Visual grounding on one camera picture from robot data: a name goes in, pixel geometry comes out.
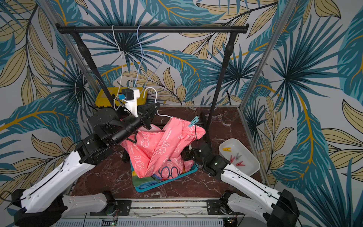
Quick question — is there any light blue wire hanger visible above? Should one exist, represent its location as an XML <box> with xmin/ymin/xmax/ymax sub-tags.
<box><xmin>132</xmin><ymin>25</ymin><xmax>166</xmax><ymax>89</ymax></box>

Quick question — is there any white plastic tray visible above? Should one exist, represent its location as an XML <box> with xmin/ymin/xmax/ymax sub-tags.
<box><xmin>219</xmin><ymin>138</ymin><xmax>260</xmax><ymax>176</ymax></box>

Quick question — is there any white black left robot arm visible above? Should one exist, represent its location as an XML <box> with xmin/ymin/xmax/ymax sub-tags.
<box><xmin>11</xmin><ymin>103</ymin><xmax>160</xmax><ymax>227</ymax></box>

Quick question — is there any teal clothespin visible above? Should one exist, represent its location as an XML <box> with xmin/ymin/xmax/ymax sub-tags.
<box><xmin>188</xmin><ymin>116</ymin><xmax>199</xmax><ymax>128</ymax></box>

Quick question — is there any yellow black toolbox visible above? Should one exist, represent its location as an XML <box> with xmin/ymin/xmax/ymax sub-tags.
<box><xmin>95</xmin><ymin>87</ymin><xmax>148</xmax><ymax>108</ymax></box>

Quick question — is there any rainbow striped jacket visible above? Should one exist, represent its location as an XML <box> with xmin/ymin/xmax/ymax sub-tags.
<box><xmin>131</xmin><ymin>168</ymin><xmax>196</xmax><ymax>189</ymax></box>

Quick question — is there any pink hooded jacket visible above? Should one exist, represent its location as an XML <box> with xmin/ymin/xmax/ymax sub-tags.
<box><xmin>121</xmin><ymin>117</ymin><xmax>206</xmax><ymax>180</ymax></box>

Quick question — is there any teal plastic basket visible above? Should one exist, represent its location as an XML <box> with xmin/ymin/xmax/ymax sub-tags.
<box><xmin>130</xmin><ymin>161</ymin><xmax>199</xmax><ymax>194</ymax></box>

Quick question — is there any black clothes rack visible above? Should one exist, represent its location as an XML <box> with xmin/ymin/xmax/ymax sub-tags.
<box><xmin>56</xmin><ymin>23</ymin><xmax>249</xmax><ymax>141</ymax></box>

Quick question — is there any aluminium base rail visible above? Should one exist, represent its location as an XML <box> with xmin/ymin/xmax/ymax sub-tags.
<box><xmin>42</xmin><ymin>197</ymin><xmax>290</xmax><ymax>227</ymax></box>

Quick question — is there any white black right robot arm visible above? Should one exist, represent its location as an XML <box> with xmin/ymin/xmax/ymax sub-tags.
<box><xmin>181</xmin><ymin>142</ymin><xmax>302</xmax><ymax>227</ymax></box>

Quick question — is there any white wire hanger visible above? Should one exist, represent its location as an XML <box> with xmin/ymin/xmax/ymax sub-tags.
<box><xmin>111</xmin><ymin>25</ymin><xmax>135</xmax><ymax>111</ymax></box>
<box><xmin>143</xmin><ymin>87</ymin><xmax>173</xmax><ymax>119</ymax></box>

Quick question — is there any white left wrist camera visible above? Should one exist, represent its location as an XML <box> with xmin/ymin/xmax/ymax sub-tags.
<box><xmin>121</xmin><ymin>88</ymin><xmax>140</xmax><ymax>117</ymax></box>

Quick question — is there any red clothespin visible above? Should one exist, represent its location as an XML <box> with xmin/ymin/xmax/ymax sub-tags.
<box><xmin>236</xmin><ymin>161</ymin><xmax>245</xmax><ymax>166</ymax></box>

